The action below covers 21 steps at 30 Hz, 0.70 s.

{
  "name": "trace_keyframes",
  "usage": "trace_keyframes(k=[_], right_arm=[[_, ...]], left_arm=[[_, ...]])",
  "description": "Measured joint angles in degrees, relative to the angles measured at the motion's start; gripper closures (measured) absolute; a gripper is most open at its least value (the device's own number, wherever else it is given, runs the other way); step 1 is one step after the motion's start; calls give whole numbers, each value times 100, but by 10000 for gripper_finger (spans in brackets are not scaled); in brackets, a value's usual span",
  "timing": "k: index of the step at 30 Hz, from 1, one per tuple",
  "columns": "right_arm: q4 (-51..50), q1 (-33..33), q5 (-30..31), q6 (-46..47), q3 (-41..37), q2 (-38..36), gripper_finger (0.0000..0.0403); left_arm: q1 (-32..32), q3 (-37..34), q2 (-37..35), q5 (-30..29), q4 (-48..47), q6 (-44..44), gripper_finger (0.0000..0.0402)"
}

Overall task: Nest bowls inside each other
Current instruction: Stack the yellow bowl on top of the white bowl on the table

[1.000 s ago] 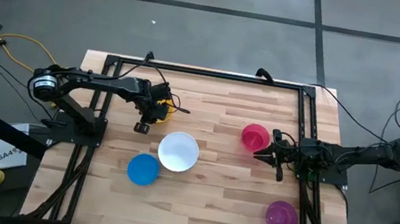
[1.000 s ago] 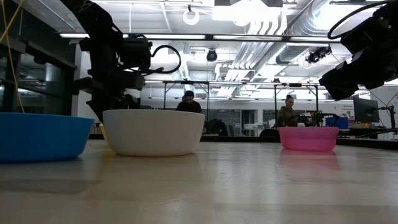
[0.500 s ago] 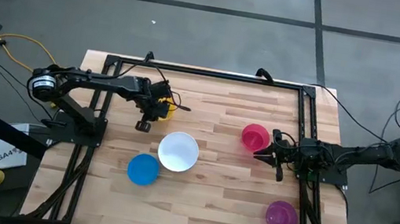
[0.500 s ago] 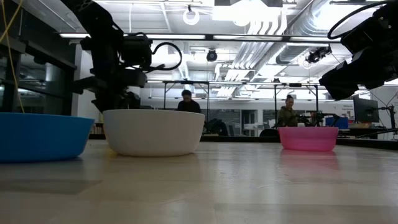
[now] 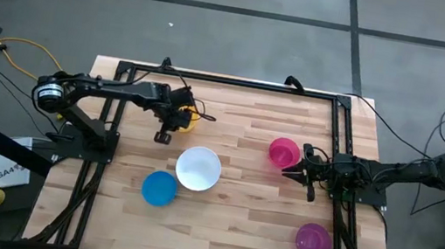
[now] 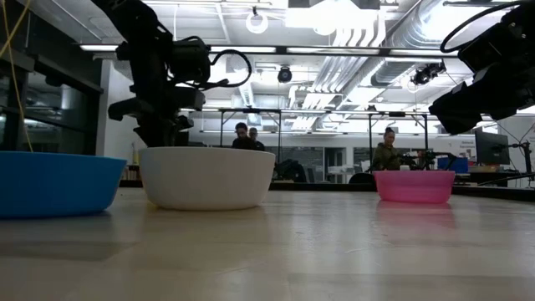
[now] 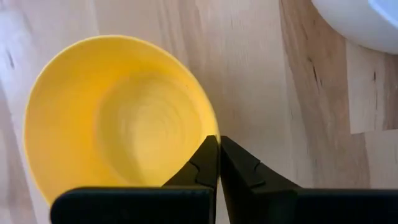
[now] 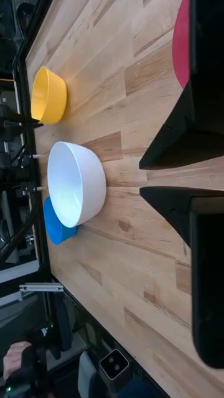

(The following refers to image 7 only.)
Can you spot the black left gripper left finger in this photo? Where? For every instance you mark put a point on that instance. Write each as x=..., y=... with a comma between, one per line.
x=186, y=205

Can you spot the white plastic bowl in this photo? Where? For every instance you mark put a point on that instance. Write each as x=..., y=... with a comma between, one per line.
x=357, y=25

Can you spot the yellow plastic bowl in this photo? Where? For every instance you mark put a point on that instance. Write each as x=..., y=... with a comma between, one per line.
x=109, y=109

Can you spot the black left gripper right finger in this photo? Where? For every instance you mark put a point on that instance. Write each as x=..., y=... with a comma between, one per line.
x=264, y=205

